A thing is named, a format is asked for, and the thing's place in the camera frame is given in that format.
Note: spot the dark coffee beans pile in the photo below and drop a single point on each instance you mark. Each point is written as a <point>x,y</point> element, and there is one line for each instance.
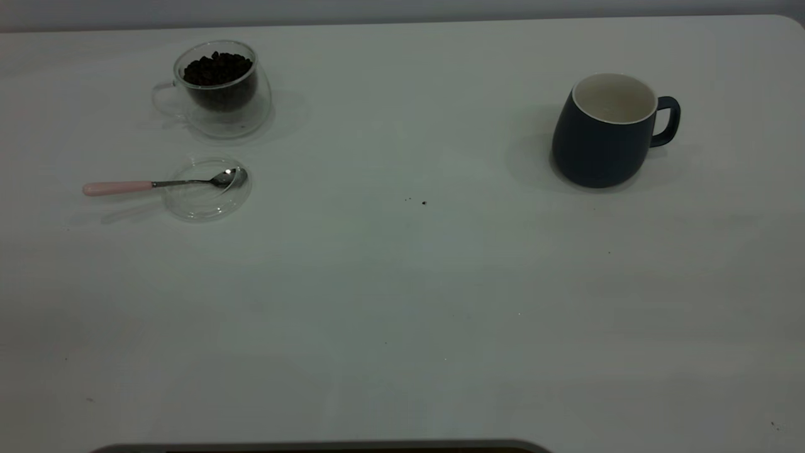
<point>217,70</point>

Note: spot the double-walled glass cup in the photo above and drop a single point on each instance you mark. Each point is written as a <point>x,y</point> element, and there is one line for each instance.
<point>245,119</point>

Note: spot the dark blue-grey ceramic mug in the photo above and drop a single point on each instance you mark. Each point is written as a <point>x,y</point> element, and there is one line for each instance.
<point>594,151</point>

